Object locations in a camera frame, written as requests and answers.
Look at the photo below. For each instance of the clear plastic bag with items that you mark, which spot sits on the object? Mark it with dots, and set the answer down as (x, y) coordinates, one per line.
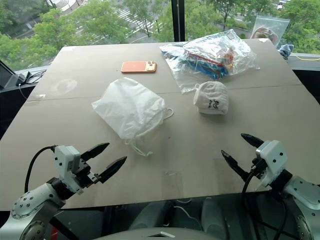
(207, 58)

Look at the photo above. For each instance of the dark rounded robot leg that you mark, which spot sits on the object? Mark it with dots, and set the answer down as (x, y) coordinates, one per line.
(150, 217)
(217, 216)

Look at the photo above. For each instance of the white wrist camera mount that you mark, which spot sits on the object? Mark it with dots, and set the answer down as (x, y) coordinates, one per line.
(272, 160)
(65, 165)

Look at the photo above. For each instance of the orange smartphone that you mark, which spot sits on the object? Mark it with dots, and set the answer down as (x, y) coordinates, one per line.
(139, 67)

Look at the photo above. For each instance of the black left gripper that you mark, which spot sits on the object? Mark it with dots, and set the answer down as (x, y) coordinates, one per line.
(83, 173)

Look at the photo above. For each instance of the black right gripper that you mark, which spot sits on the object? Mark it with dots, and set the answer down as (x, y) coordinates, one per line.
(258, 167)

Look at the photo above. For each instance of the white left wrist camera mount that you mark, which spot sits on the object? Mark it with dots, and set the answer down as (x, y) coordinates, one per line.
(65, 165)

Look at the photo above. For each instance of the black window frame post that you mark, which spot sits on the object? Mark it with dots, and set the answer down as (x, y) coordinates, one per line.
(178, 20)

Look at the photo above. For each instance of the blue cloth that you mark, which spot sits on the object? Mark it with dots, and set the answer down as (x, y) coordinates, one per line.
(286, 49)

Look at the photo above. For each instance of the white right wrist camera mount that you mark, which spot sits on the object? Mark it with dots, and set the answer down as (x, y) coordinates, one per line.
(272, 160)

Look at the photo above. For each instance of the clear zip bag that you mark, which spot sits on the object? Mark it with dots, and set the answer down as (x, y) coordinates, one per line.
(270, 28)

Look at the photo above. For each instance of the small white pouch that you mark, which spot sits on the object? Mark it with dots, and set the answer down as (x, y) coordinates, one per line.
(212, 98)

